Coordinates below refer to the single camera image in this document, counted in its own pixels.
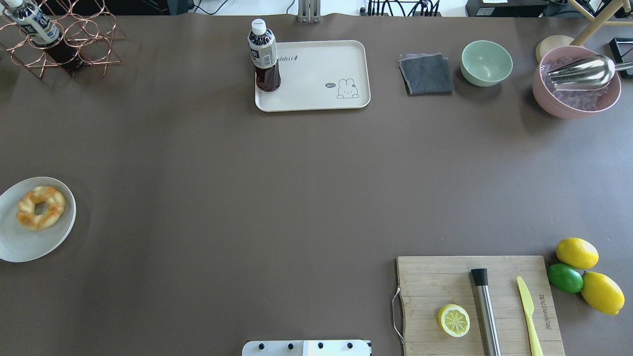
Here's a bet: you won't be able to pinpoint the twisted glazed donut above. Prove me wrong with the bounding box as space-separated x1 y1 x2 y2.
16 185 66 231

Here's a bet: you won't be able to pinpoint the cream rabbit tray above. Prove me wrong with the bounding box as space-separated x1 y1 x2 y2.
255 40 371 112

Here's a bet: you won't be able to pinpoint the tea bottle on tray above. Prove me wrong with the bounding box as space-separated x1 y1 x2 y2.
247 18 281 92

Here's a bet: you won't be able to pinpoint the grey folded cloth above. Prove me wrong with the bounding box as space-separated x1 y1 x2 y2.
398 53 454 95

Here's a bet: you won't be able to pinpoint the wooden cutting board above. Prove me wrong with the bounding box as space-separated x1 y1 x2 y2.
397 256 565 356

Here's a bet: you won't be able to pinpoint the lemon half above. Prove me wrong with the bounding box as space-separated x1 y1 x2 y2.
437 304 470 338

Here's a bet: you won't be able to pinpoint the green bowl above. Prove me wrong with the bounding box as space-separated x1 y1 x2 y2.
460 40 513 87

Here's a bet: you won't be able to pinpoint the steel muddler black tip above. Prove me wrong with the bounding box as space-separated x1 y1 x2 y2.
471 268 502 356

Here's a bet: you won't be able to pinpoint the pink bowl with ice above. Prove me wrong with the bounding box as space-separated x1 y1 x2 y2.
532 45 622 119

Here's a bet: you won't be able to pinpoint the round wooden coaster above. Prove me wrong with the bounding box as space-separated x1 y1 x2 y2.
535 35 574 62

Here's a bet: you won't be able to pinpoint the green lime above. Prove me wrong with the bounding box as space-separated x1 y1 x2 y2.
547 263 584 294

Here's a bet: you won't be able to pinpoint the upper whole lemon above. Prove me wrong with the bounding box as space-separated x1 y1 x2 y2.
555 237 599 269

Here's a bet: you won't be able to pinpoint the whole lemon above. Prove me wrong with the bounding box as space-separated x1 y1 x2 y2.
555 237 599 269
581 272 626 315

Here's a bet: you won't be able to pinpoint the yellow plastic knife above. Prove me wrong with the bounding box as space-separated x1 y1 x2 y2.
516 276 544 356

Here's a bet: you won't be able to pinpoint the metal scoop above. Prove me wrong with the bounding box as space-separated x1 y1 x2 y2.
548 54 633 91

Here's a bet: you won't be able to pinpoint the white round plate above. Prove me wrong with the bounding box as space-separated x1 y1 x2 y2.
0 177 77 262

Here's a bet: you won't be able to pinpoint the lower whole lemon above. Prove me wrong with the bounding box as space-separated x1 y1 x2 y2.
581 272 626 315

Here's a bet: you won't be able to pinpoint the tea bottle in rack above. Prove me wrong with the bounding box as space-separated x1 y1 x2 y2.
4 0 84 74

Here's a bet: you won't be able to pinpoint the wooden stand legs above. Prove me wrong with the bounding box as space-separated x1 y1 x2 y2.
568 0 633 46

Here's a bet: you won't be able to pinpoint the black box right edge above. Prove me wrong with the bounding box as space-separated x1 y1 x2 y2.
609 38 633 64

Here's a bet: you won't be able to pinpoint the metal mount bracket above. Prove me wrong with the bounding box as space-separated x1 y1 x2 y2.
298 0 321 23

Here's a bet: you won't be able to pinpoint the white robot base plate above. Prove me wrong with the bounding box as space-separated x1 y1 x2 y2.
241 339 372 356

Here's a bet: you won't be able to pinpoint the black cables at back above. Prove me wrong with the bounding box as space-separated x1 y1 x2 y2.
360 0 442 17

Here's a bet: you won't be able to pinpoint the copper wire bottle rack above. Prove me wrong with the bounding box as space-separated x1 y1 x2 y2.
1 0 125 79

